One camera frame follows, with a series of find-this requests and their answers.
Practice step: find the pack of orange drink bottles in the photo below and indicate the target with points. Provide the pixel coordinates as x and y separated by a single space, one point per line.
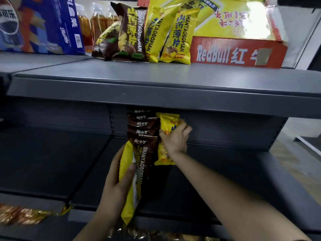
85 30

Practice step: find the red carton with white lettering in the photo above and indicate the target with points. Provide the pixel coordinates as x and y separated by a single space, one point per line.
225 55

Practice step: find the yellow printed carton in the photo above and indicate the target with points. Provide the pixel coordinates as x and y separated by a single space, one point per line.
225 22

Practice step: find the pile of red-brown foil packets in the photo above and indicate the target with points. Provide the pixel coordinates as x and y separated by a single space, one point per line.
25 214

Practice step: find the person's left hand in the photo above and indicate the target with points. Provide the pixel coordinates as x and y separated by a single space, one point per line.
110 195

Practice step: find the dark grey metal shelf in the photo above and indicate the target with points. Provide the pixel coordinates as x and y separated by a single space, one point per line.
160 102

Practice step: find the person's right hand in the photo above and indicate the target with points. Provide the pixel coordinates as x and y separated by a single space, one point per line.
175 140

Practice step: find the person's left forearm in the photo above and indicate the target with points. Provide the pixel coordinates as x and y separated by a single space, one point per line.
95 230

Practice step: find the blue drink carton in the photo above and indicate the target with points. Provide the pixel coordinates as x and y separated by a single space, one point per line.
37 25

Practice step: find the pile of wrapped pastries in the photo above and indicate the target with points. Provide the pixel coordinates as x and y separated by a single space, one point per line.
150 235

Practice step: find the orange wrapped snacks on shelf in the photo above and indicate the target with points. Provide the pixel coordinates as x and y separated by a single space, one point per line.
65 209

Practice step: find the person's right forearm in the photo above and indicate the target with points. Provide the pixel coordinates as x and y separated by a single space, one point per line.
225 198

